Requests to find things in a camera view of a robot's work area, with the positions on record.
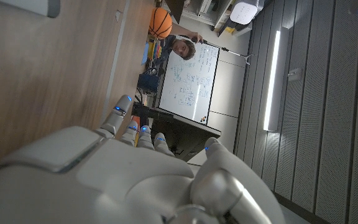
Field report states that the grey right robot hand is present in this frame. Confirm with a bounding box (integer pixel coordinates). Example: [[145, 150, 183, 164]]
[[0, 94, 288, 224]]

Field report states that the reacher grabber stick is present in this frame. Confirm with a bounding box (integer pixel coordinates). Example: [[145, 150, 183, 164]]
[[191, 37, 257, 65]]

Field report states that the large written-on whiteboard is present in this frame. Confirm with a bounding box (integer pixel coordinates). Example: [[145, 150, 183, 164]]
[[157, 42, 221, 126]]

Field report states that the orange box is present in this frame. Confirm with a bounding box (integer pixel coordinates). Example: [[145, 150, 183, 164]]
[[131, 115, 141, 147]]

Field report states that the black desk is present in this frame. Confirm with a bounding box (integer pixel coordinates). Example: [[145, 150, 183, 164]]
[[131, 102, 222, 163]]

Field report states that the grey ceiling sensor box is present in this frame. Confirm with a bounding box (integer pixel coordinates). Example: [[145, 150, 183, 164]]
[[287, 67, 303, 83]]

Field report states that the dark blue bag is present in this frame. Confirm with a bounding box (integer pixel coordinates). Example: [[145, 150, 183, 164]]
[[137, 68, 162, 94]]

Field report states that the long ceiling light strip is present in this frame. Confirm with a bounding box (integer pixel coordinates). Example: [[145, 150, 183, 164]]
[[262, 27, 290, 133]]

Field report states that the white perforated box device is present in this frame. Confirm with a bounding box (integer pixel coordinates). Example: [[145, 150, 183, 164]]
[[229, 0, 261, 26]]

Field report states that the blue sheet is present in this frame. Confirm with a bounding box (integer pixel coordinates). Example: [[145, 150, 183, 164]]
[[140, 42, 150, 66]]

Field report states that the colourful striped stack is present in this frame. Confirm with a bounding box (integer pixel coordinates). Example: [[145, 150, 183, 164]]
[[147, 40, 163, 60]]

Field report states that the person in dark shirt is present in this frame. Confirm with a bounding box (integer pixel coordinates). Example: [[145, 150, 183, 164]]
[[152, 23, 204, 68]]

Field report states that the white shelf cabinet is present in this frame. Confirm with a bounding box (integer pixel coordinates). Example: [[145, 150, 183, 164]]
[[181, 0, 233, 27]]

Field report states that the orange basketball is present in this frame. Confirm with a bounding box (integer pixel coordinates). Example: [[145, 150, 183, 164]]
[[148, 7, 173, 40]]

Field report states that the dark triangular panel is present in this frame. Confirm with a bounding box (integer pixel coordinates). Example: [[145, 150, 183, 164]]
[[165, 0, 186, 24]]

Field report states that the black cable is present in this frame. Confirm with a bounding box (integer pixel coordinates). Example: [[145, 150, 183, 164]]
[[134, 87, 145, 105]]

